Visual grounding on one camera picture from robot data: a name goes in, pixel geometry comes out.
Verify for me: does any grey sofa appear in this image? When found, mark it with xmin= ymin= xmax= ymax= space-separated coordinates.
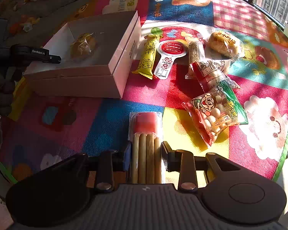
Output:
xmin=0 ymin=0 xmax=91 ymax=47

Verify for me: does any bun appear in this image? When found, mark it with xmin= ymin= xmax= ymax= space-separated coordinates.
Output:
xmin=205 ymin=31 xmax=244 ymax=60
xmin=70 ymin=33 xmax=97 ymax=58

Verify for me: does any clear red snack bag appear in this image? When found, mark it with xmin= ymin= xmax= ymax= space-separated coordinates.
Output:
xmin=185 ymin=59 xmax=240 ymax=92

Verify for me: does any colourful cartoon play mat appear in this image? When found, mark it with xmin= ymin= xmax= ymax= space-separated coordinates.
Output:
xmin=0 ymin=0 xmax=288 ymax=183

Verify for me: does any yellow cheese stick packet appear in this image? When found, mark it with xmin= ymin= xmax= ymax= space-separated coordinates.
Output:
xmin=132 ymin=34 xmax=163 ymax=80

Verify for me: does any red cartoon candy bag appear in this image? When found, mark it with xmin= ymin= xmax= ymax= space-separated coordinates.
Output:
xmin=182 ymin=81 xmax=248 ymax=147

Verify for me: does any biscuit sticks pink dip pack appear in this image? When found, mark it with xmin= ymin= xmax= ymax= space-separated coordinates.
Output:
xmin=128 ymin=112 xmax=163 ymax=184

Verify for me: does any orange plush toy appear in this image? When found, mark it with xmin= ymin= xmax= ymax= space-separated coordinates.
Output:
xmin=9 ymin=15 xmax=40 ymax=35

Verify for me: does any red white round-head packet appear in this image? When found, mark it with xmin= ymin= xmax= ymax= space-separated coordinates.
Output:
xmin=154 ymin=40 xmax=188 ymax=80

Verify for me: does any pink cardboard box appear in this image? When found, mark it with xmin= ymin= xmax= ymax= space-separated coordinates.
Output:
xmin=24 ymin=10 xmax=141 ymax=99

